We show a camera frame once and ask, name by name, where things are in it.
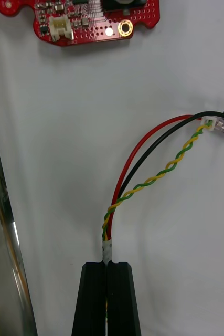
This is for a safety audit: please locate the steel tray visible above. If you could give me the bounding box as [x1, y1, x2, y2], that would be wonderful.
[0, 90, 39, 336]

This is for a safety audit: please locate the round red circuit board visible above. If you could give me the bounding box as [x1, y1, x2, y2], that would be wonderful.
[0, 0, 161, 48]

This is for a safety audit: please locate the white sheet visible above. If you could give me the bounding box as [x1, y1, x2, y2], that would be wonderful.
[0, 0, 224, 336]

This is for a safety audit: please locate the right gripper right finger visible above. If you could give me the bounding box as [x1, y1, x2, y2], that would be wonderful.
[106, 261, 142, 336]

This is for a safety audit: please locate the red black green-yellow wire harness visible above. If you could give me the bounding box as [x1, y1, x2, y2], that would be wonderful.
[101, 109, 224, 323]

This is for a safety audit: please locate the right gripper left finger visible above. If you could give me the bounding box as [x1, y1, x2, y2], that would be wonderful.
[71, 261, 108, 336]

